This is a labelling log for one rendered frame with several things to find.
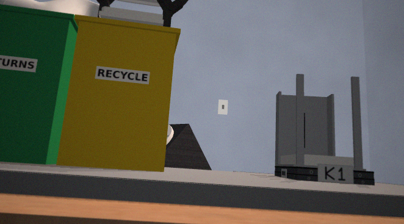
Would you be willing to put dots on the green bin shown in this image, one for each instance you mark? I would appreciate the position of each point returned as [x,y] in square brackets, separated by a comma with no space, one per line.
[36,56]

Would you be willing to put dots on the yellow recycle bin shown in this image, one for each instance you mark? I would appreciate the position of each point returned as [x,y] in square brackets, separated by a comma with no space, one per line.
[118,101]

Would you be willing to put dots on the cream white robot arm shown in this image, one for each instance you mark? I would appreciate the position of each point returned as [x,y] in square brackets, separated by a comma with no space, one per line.
[79,7]

